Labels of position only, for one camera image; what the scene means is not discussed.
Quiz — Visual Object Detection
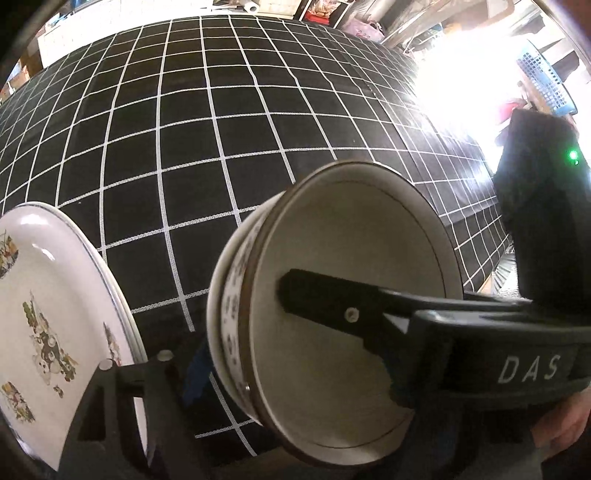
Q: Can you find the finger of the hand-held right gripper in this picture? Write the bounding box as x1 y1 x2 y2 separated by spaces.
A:
278 268 468 366

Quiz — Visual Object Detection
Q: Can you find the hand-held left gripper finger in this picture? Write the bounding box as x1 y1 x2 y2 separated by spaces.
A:
58 339 215 480

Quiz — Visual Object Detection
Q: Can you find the patterned brown-rimmed bowl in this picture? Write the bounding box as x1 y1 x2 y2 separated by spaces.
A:
221 161 465 467

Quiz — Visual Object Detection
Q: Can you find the white plate with cartoon print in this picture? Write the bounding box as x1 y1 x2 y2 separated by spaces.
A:
0 202 139 472

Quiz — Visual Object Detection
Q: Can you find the person's right hand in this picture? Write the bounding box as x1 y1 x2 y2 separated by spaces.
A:
530 382 591 463

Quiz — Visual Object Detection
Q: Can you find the red hanging garment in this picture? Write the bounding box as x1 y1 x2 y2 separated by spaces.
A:
496 99 525 127

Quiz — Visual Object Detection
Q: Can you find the blue laundry basket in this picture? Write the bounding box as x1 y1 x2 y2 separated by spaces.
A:
515 39 578 116

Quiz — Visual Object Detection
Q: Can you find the black checked tablecloth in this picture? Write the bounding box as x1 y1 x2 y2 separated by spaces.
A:
0 14 513 457

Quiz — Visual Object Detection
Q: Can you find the pink bucket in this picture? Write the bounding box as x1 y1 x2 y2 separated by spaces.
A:
344 16 386 44

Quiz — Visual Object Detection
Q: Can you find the white low cabinet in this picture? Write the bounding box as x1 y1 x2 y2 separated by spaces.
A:
37 0 222 65

